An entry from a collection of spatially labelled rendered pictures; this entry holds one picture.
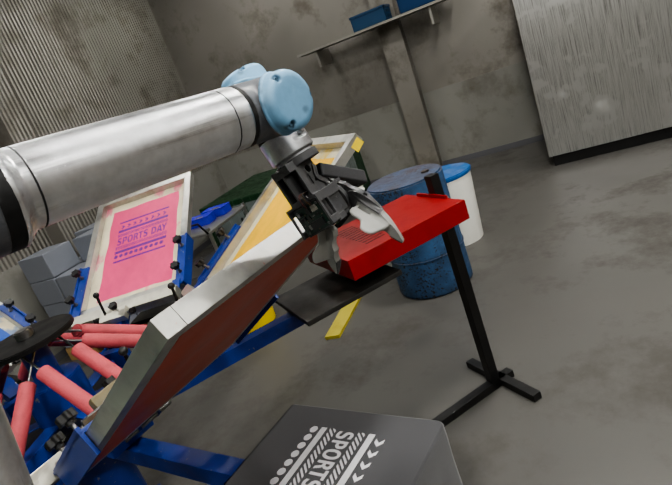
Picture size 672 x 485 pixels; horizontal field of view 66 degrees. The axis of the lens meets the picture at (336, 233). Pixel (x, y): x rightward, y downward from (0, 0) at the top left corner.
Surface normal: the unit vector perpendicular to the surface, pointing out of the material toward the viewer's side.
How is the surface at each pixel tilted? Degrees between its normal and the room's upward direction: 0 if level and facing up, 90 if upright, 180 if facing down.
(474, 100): 90
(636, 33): 90
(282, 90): 90
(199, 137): 103
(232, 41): 90
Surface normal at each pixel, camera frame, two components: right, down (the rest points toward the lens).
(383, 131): -0.30, 0.38
